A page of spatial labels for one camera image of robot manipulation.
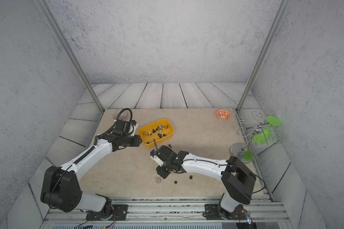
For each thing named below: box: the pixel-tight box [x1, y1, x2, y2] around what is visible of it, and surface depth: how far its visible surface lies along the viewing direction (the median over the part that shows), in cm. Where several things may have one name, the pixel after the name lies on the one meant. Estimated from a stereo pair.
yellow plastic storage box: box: [137, 118, 175, 148], surface depth 107 cm
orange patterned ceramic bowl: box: [215, 108, 232, 121], surface depth 117 cm
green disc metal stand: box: [229, 111, 283, 163], surface depth 82 cm
